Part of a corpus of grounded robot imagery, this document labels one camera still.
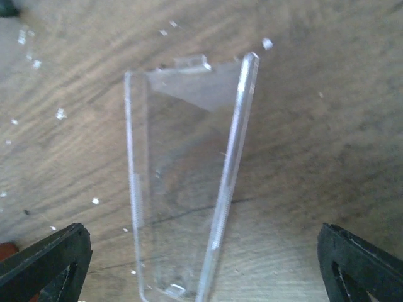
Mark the clear plastic metronome cover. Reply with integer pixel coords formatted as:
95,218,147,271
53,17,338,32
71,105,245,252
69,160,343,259
124,52,259,301

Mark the red-brown wooden metronome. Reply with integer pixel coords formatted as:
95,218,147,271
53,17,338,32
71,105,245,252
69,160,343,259
0,242,19,262

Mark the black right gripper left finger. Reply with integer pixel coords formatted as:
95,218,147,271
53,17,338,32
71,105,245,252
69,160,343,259
1,223,93,301

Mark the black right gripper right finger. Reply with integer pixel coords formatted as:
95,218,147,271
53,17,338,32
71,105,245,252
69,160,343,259
317,223,402,301

